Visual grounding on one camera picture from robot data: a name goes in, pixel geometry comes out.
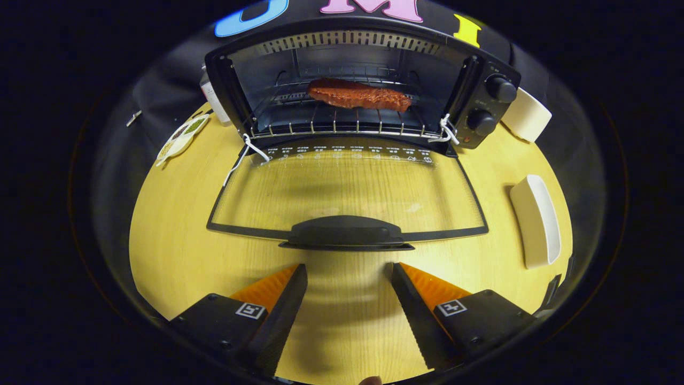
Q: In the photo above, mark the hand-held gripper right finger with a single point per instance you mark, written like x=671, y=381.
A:
x=414, y=315

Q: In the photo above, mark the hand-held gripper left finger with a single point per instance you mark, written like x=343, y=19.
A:
x=280, y=321

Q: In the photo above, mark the black toaster oven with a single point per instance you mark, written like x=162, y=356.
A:
x=347, y=235

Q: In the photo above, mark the brown steak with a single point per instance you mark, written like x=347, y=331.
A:
x=358, y=96

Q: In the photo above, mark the metal oven rack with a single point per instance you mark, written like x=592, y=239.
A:
x=331, y=128

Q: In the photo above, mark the white toaster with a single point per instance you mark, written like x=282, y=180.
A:
x=526, y=115

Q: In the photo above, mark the white ribbed tray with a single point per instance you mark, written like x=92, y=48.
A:
x=526, y=224

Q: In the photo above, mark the white seasoning dish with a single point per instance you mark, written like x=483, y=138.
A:
x=181, y=138

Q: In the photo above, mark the small shaker bottle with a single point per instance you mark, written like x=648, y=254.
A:
x=212, y=99

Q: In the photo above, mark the silver clip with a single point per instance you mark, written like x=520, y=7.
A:
x=133, y=118

